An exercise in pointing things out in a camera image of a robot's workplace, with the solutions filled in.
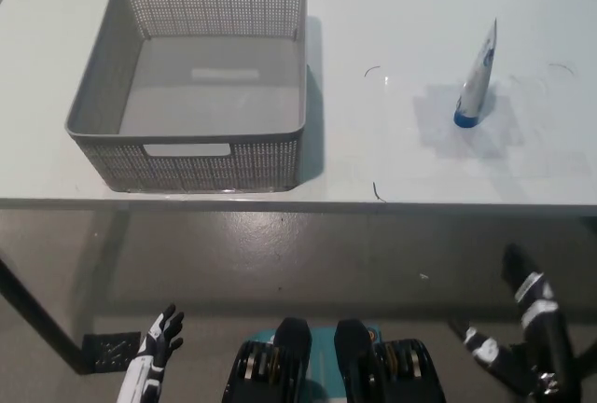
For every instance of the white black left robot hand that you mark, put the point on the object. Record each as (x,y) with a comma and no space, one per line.
(151,351)

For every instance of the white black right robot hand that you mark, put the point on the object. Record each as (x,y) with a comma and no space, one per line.
(536,305)

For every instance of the white blue shampoo tube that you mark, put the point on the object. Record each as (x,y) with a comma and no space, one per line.
(476,86)

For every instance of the black floor mounting plate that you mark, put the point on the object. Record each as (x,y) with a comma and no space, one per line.
(109,351)

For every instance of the black table leg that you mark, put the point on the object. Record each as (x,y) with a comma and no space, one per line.
(588,351)
(42,312)

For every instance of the grey perforated plastic basket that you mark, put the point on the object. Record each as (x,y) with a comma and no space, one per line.
(210,100)

